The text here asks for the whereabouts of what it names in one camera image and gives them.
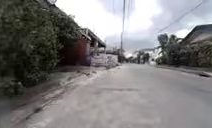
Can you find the red brick building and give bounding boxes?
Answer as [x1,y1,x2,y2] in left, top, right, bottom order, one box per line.
[58,28,107,67]

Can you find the tall utility pole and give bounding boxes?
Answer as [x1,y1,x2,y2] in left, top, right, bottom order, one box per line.
[119,0,127,64]

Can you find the grey concrete road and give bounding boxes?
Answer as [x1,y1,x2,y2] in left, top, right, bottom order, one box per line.
[13,63,212,128]

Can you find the dirt verge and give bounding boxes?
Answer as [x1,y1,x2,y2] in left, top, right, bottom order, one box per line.
[0,65,122,128]

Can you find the green bushes and palms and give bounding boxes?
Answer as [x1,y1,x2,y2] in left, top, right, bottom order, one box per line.
[155,33,212,69]

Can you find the concrete kerb strip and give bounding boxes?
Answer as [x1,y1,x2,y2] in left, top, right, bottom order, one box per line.
[156,63,212,80]

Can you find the large green hedge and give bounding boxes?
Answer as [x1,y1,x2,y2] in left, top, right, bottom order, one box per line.
[0,0,83,96]

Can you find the grey roofed building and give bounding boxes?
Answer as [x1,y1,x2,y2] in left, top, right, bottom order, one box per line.
[180,23,212,48]

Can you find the low pale stone wall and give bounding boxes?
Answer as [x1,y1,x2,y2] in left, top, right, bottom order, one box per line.
[89,53,120,70]

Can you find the overhead wires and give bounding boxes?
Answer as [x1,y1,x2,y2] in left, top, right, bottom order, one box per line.
[111,0,208,38]

